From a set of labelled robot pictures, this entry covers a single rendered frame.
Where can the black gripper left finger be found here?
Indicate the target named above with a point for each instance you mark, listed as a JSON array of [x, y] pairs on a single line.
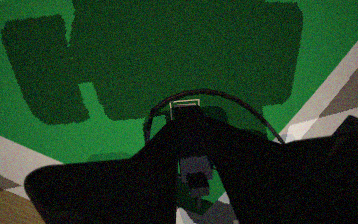
[[146, 182]]

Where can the green circuit board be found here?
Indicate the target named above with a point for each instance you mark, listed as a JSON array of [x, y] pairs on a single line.
[[78, 78]]

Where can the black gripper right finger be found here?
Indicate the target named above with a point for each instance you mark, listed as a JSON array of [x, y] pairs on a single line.
[[263, 178]]

